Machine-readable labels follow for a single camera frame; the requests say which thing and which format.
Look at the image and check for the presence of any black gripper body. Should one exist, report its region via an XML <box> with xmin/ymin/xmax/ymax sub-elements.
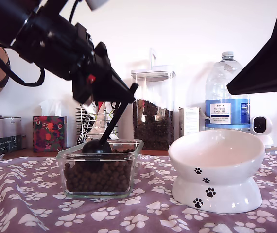
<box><xmin>11</xmin><ymin>11</ymin><xmax>95</xmax><ymax>103</ymax></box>

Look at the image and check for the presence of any black plastic measuring spoon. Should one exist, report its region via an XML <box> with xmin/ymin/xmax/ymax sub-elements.
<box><xmin>82</xmin><ymin>82</ymin><xmax>139</xmax><ymax>155</ymax></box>

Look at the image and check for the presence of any white paw print cat bowl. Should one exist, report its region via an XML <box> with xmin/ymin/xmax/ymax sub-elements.
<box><xmin>168</xmin><ymin>129</ymin><xmax>266</xmax><ymax>214</ymax></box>

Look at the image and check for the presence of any plain white sachet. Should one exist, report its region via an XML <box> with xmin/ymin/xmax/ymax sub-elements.
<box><xmin>104</xmin><ymin>101</ymin><xmax>114</xmax><ymax>115</ymax></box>

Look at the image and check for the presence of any white sachet with black text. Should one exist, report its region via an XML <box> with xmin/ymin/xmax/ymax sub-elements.
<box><xmin>82</xmin><ymin>103</ymin><xmax>98</xmax><ymax>115</ymax></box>

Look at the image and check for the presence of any tall clear canister white lid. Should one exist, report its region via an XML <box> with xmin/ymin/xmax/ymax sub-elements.
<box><xmin>130</xmin><ymin>48</ymin><xmax>177</xmax><ymax>151</ymax></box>

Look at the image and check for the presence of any beige pouch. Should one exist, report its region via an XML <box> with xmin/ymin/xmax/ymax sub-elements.
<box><xmin>89</xmin><ymin>113</ymin><xmax>120</xmax><ymax>141</ymax></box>

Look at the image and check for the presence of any white paper tissue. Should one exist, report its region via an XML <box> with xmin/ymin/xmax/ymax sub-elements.
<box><xmin>38</xmin><ymin>99</ymin><xmax>63</xmax><ymax>117</ymax></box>

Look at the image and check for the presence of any dark kibble store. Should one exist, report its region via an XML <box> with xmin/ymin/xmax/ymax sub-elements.
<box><xmin>133</xmin><ymin>98</ymin><xmax>175</xmax><ymax>150</ymax></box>

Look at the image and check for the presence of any large blue label water bottle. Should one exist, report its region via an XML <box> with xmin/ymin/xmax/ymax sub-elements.
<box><xmin>204</xmin><ymin>51</ymin><xmax>251</xmax><ymax>133</ymax></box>

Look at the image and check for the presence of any floral tissue box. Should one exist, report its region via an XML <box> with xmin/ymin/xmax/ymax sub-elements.
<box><xmin>33</xmin><ymin>116</ymin><xmax>68</xmax><ymax>153</ymax></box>

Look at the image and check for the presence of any small white printed carton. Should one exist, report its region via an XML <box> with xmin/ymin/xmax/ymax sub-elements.
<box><xmin>178</xmin><ymin>106</ymin><xmax>202</xmax><ymax>138</ymax></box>

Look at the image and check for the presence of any plain white tin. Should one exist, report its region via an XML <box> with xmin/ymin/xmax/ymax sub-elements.
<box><xmin>4</xmin><ymin>117</ymin><xmax>22</xmax><ymax>138</ymax></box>

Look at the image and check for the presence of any large brown kibble heap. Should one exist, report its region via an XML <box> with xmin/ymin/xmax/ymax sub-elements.
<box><xmin>64</xmin><ymin>147</ymin><xmax>134</xmax><ymax>193</ymax></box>

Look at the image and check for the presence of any square clear glass container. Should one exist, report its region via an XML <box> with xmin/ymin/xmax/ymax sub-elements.
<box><xmin>56</xmin><ymin>139</ymin><xmax>145</xmax><ymax>199</ymax></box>

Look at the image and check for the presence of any dark green cardboard box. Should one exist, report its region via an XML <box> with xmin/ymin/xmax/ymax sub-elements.
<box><xmin>0</xmin><ymin>134</ymin><xmax>23</xmax><ymax>158</ymax></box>

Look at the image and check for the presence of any purple paw print cloth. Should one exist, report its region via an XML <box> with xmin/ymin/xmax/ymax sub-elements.
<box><xmin>0</xmin><ymin>152</ymin><xmax>277</xmax><ymax>233</ymax></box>

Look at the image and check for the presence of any thin black camera cable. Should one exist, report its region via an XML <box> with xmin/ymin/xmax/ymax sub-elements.
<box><xmin>68</xmin><ymin>0</ymin><xmax>79</xmax><ymax>24</ymax></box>

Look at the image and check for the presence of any black looping arm cable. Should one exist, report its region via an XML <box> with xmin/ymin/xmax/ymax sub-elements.
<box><xmin>0</xmin><ymin>33</ymin><xmax>46</xmax><ymax>87</ymax></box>

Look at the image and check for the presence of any chrome wire holder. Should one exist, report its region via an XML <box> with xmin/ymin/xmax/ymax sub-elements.
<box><xmin>76</xmin><ymin>104</ymin><xmax>120</xmax><ymax>146</ymax></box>

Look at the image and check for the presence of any small white round camera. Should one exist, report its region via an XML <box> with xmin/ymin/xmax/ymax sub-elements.
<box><xmin>250</xmin><ymin>116</ymin><xmax>274</xmax><ymax>149</ymax></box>

